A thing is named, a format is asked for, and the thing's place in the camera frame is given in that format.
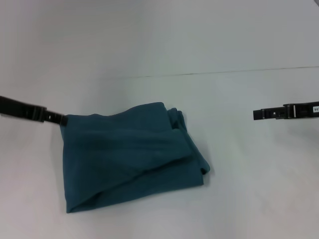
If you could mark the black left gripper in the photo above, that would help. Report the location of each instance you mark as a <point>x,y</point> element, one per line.
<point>20,108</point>

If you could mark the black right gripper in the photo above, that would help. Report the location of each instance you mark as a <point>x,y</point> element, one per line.
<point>302,110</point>

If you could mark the teal blue shirt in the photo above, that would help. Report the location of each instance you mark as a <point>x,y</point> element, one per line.
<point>129,154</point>

